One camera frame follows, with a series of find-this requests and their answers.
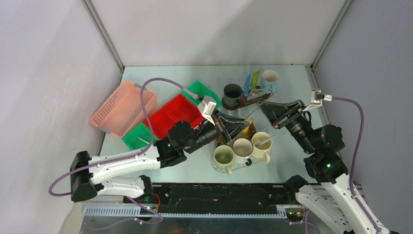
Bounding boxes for cream mug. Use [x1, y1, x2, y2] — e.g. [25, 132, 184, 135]
[251, 132, 273, 163]

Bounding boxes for pink perforated basket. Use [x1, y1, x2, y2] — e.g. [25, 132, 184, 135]
[89, 80, 145, 138]

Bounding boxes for green bin with toothbrushes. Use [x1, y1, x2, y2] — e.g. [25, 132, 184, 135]
[122, 123, 151, 150]

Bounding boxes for clear holder with brown ends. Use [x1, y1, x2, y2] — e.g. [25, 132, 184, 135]
[214, 123, 257, 146]

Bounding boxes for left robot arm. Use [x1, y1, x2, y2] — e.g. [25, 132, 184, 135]
[70, 110, 249, 203]

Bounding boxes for white ribbed mug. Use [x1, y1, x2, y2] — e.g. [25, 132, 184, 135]
[232, 138, 254, 166]

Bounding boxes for white toothbrush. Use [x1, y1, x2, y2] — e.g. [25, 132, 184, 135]
[137, 136, 150, 145]

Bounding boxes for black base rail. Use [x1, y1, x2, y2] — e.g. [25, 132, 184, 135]
[83, 183, 305, 218]

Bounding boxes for brown wooden oval tray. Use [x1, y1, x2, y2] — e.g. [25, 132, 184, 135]
[221, 94, 271, 111]

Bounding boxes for black mug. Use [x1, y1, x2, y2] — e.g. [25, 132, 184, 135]
[223, 83, 242, 108]

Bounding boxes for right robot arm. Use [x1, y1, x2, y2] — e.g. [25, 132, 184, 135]
[258, 95, 392, 234]

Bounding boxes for clear textured oval tray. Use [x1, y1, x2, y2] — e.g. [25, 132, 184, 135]
[210, 155, 264, 173]

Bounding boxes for clear acrylic holder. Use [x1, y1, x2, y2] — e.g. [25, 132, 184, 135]
[241, 88, 266, 105]

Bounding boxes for green mug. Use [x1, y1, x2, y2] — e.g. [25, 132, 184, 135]
[213, 145, 234, 175]

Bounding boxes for green bin at back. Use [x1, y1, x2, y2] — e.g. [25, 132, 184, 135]
[181, 80, 222, 109]

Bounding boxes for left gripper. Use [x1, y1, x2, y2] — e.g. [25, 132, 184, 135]
[184, 107, 249, 154]

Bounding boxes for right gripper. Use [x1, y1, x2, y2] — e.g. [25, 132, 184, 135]
[256, 98, 315, 153]

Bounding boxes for light blue mug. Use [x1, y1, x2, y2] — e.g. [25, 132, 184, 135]
[260, 70, 279, 95]

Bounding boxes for red plastic bin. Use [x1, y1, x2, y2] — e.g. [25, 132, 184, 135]
[149, 94, 204, 139]

